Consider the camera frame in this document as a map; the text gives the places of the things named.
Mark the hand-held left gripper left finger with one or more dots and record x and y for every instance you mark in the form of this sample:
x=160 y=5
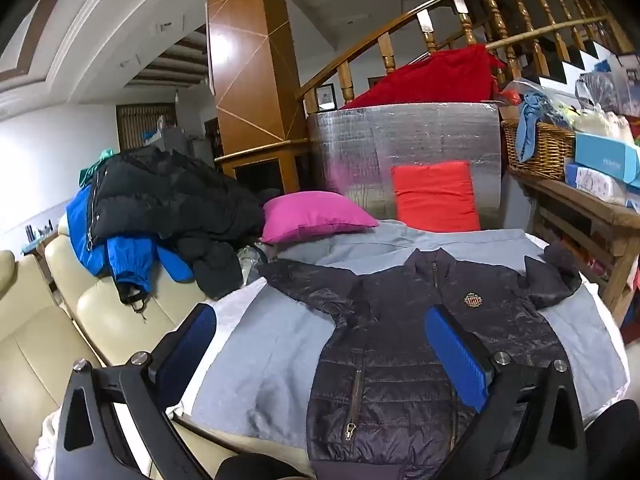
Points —
x=190 y=350

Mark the white sheet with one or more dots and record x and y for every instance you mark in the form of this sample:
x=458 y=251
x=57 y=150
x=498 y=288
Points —
x=235 y=302

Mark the black padded coat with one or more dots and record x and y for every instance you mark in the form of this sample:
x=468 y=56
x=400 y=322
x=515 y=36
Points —
x=175 y=200

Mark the grey blanket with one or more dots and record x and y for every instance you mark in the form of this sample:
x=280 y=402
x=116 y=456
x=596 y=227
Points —
x=270 y=360

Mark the magenta pillow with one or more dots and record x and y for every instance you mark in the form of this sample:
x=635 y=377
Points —
x=315 y=215

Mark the white printed box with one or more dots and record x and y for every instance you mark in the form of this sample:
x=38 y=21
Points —
x=597 y=182

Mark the wooden stair railing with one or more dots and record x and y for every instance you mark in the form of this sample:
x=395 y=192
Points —
x=346 y=85

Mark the small picture frame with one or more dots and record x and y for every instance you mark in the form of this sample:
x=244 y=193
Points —
x=326 y=97

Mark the clear plastic bag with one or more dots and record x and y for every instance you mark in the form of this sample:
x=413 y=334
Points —
x=597 y=92

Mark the wicker basket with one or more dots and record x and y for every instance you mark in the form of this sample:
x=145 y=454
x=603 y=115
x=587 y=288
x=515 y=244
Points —
x=545 y=155

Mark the light blue cloth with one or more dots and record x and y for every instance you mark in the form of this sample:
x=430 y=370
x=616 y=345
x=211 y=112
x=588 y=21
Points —
x=530 y=120

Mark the cream leather sofa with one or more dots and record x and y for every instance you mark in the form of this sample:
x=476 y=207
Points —
x=40 y=350

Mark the red cloth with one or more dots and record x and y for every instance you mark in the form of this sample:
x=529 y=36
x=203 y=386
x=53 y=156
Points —
x=435 y=80

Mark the red-orange pillow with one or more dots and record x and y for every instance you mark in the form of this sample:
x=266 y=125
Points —
x=432 y=195

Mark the blue cardboard box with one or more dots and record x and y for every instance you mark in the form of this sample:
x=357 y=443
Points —
x=605 y=157

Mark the dark wooden lattice door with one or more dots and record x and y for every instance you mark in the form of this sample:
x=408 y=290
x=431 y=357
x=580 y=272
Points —
x=137 y=125

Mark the silver foil insulation board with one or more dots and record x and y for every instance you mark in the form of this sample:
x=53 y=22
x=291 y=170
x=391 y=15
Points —
x=375 y=150

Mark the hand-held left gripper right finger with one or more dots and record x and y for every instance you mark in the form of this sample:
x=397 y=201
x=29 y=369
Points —
x=457 y=355

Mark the wooden pillar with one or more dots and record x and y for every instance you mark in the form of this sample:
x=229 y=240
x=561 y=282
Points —
x=250 y=60

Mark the wooden shelf table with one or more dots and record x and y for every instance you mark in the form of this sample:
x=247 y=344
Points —
x=575 y=200

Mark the green cloth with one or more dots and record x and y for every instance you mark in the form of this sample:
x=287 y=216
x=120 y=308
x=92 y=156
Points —
x=90 y=172

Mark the dark quilted puffer jacket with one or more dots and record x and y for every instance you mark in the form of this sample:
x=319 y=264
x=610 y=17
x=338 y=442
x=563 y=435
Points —
x=395 y=360

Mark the bright blue jacket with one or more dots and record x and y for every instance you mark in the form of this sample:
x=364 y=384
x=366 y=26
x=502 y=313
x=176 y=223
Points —
x=125 y=260

